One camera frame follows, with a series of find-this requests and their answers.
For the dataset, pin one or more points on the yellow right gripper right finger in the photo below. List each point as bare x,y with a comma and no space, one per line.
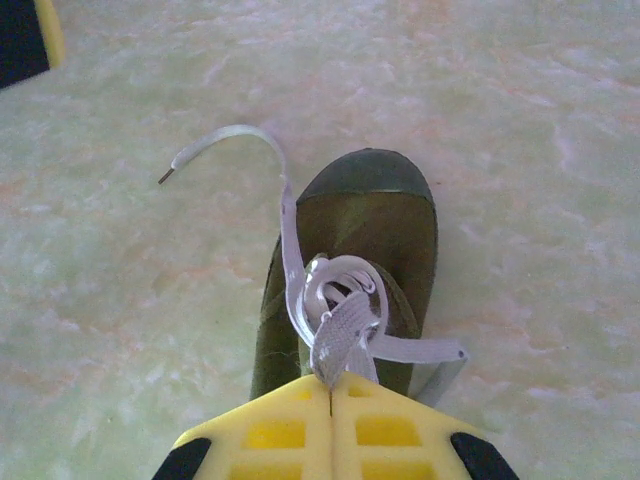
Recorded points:
440,445

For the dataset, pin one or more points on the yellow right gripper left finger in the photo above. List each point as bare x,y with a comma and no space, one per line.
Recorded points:
225,450

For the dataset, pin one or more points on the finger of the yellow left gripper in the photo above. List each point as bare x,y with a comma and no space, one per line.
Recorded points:
25,40

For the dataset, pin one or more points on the white shoelace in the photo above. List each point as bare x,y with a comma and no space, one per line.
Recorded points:
340,320

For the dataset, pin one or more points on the olive green canvas shoe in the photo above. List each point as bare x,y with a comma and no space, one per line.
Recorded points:
360,225

